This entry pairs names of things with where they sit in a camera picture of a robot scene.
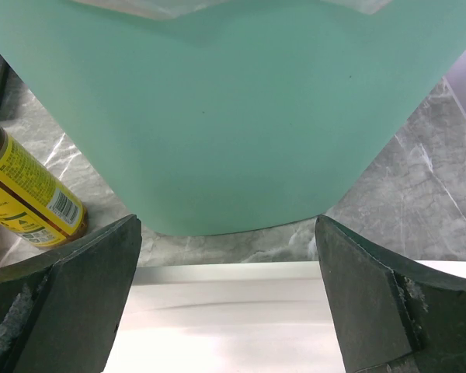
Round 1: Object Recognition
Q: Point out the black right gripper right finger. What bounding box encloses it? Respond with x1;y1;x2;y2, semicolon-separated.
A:
315;215;466;372

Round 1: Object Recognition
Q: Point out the white plastic tray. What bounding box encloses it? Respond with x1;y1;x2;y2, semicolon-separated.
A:
106;260;466;372

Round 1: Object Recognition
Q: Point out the yellow label sauce bottle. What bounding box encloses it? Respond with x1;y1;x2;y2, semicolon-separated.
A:
0;126;88;249

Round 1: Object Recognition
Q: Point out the green plastic trash bin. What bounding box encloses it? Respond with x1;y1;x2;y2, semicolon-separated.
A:
0;1;466;235

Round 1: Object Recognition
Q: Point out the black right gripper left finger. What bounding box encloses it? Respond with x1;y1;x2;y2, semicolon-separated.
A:
0;214;141;372

